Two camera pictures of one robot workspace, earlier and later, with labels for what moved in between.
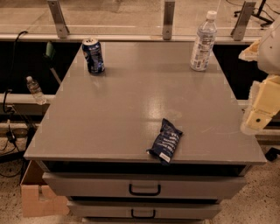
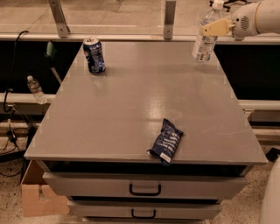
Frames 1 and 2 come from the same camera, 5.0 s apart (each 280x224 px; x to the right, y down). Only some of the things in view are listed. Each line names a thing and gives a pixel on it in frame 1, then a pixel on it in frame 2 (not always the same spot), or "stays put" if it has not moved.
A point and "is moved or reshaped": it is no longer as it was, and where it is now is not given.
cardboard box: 37,199 stays put
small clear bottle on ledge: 36,90 stays put
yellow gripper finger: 263,105 → 218,28
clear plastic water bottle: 205,43 is moved or reshaped
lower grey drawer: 143,210 stays put
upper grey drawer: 142,186 stays put
